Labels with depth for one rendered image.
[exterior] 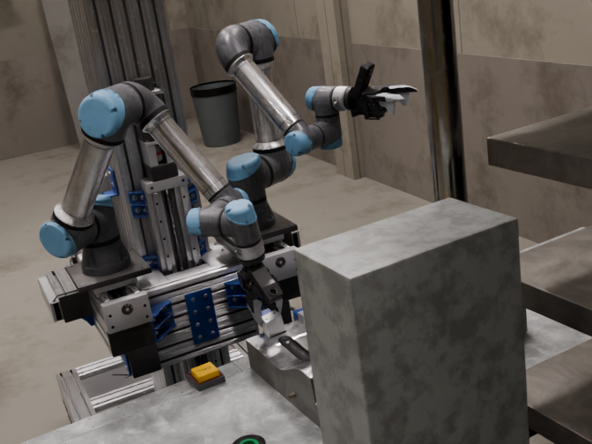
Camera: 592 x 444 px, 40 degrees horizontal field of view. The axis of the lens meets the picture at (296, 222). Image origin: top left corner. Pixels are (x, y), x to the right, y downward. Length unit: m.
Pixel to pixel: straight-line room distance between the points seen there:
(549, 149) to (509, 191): 3.83
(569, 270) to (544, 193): 3.41
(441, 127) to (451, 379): 0.44
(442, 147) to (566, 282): 0.31
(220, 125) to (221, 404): 6.47
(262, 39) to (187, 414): 1.18
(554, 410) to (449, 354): 0.39
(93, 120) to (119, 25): 0.52
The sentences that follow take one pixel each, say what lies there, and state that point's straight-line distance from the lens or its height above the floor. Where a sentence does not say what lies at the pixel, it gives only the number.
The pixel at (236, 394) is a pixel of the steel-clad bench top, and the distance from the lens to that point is 2.19.
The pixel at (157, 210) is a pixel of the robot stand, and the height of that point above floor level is 1.16.
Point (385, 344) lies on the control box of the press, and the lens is 1.15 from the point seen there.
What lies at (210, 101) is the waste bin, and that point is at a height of 0.49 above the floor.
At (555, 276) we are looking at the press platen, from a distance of 1.48.
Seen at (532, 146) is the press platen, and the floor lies 1.54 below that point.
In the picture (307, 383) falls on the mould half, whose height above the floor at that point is 0.91.
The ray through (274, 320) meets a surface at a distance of 2.23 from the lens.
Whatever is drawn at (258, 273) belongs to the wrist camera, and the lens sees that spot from 2.14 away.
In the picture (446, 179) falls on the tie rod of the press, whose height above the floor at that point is 1.47.
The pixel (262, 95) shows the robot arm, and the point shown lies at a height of 1.48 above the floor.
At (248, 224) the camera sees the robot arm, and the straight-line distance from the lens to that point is 2.06.
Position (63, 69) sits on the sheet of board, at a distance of 9.60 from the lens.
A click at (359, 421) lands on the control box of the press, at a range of 1.21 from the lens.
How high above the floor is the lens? 1.90
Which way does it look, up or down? 19 degrees down
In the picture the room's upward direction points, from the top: 8 degrees counter-clockwise
